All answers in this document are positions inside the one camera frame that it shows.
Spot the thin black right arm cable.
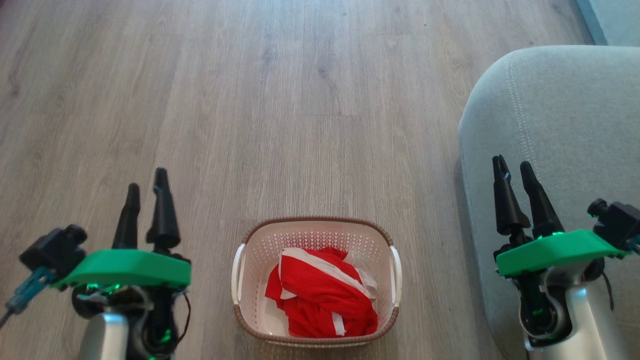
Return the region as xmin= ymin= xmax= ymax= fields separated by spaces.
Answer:
xmin=601 ymin=270 xmax=616 ymax=312

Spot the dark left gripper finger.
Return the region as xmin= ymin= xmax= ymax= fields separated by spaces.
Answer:
xmin=146 ymin=167 xmax=181 ymax=253
xmin=112 ymin=183 xmax=142 ymax=250

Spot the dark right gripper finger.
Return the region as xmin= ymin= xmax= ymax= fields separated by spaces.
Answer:
xmin=492 ymin=154 xmax=531 ymax=246
xmin=519 ymin=161 xmax=565 ymax=239

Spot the white brown-rimmed laundry basket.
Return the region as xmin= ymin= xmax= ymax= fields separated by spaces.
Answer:
xmin=231 ymin=216 xmax=403 ymax=348

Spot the red and white cloth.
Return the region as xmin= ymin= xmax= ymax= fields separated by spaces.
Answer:
xmin=264 ymin=246 xmax=379 ymax=339

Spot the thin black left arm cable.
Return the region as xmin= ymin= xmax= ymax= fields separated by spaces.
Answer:
xmin=172 ymin=291 xmax=192 ymax=347

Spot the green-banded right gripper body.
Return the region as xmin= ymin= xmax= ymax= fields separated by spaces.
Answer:
xmin=494 ymin=229 xmax=632 ymax=346

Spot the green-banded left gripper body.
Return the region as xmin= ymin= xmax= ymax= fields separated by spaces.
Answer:
xmin=52 ymin=249 xmax=192 ymax=321

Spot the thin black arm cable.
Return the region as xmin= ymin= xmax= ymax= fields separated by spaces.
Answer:
xmin=601 ymin=270 xmax=616 ymax=312
xmin=172 ymin=291 xmax=192 ymax=347

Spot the grey fabric sofa seat module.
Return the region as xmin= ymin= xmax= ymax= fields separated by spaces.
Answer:
xmin=458 ymin=45 xmax=640 ymax=360

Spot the blue-plug left camera cable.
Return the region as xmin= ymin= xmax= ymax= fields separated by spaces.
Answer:
xmin=0 ymin=266 xmax=57 ymax=329

